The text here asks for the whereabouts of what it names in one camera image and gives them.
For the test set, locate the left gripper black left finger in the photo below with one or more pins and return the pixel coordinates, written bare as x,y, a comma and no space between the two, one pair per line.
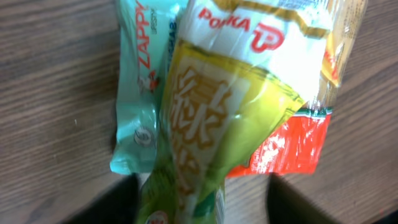
117,206

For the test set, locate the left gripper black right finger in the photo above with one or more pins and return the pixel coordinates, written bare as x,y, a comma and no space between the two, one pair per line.
285,203

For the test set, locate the orange spaghetti packet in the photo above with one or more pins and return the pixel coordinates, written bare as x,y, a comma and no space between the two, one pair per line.
296,146

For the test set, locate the green tea packet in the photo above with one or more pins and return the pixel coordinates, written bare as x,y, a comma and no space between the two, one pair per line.
240,70

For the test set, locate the teal snack packet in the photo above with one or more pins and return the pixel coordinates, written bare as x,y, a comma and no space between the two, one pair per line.
148,32

